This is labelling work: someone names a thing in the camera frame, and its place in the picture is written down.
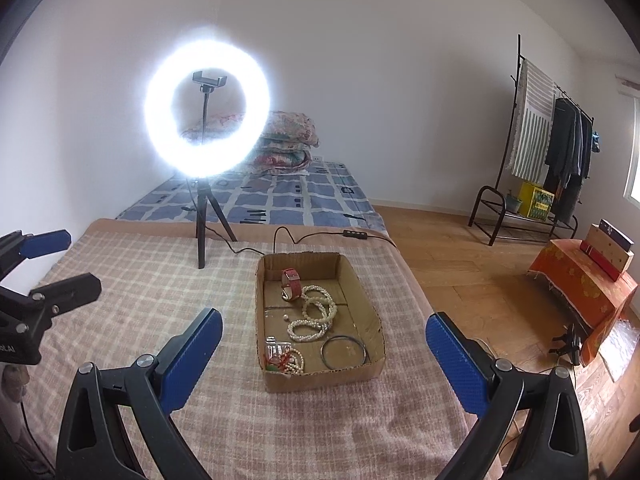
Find striped hanging cloth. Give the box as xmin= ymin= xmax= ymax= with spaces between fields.
xmin=504 ymin=57 xmax=558 ymax=182

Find beige plaid blanket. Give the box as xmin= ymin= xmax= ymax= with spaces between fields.
xmin=10 ymin=217 xmax=481 ymax=480

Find thick twisted pearl necklace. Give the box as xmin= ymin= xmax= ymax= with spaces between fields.
xmin=287 ymin=310 xmax=335 ymax=344

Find blue checked bedsheet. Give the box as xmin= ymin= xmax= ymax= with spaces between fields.
xmin=115 ymin=160 xmax=387 ymax=233

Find black clamp stand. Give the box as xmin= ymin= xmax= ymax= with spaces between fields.
xmin=549 ymin=324 xmax=587 ymax=367

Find orange floral table cloth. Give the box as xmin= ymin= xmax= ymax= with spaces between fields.
xmin=527 ymin=238 xmax=640 ymax=367

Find beige box with dark lid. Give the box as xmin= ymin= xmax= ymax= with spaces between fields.
xmin=580 ymin=219 xmax=637 ymax=282

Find black phone holder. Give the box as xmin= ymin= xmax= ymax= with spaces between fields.
xmin=192 ymin=70 xmax=229 ymax=148

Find bubble wrap sheet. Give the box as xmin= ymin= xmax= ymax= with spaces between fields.
xmin=599 ymin=316 xmax=640 ymax=382

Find red strap watch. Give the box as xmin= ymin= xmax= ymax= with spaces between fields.
xmin=279 ymin=268 xmax=304 ymax=304

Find black tripod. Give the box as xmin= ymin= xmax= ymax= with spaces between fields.
xmin=181 ymin=175 xmax=239 ymax=270

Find black ring light cable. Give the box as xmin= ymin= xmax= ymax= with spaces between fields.
xmin=207 ymin=225 xmax=398 ymax=257

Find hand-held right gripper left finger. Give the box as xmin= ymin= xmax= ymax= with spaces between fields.
xmin=56 ymin=308 xmax=223 ymax=480

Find folded floral quilt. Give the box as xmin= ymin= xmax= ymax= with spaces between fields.
xmin=180 ymin=110 xmax=322 ymax=177

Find white ring light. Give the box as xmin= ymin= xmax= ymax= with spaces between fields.
xmin=142 ymin=24 xmax=274 ymax=179

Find black clothes rack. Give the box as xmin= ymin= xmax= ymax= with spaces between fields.
xmin=468 ymin=34 xmax=597 ymax=247

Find dark hanging clothes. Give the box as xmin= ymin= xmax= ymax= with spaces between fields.
xmin=544 ymin=96 xmax=595 ymax=223

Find cardboard box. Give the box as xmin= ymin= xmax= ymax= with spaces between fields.
xmin=255 ymin=252 xmax=387 ymax=394

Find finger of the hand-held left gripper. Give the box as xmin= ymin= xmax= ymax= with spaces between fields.
xmin=0 ymin=229 xmax=72 ymax=277
xmin=0 ymin=272 xmax=102 ymax=334

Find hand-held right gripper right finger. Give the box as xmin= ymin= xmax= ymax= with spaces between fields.
xmin=426 ymin=312 xmax=588 ymax=480

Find yellow crate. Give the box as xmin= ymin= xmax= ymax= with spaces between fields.
xmin=517 ymin=181 xmax=556 ymax=222

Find yellow bead bracelet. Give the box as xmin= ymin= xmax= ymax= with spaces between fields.
xmin=280 ymin=349 xmax=306 ymax=375

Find thin gripper cable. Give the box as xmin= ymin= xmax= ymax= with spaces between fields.
xmin=19 ymin=400 xmax=58 ymax=480

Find black bangle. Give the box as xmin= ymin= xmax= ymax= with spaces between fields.
xmin=320 ymin=335 xmax=371 ymax=370

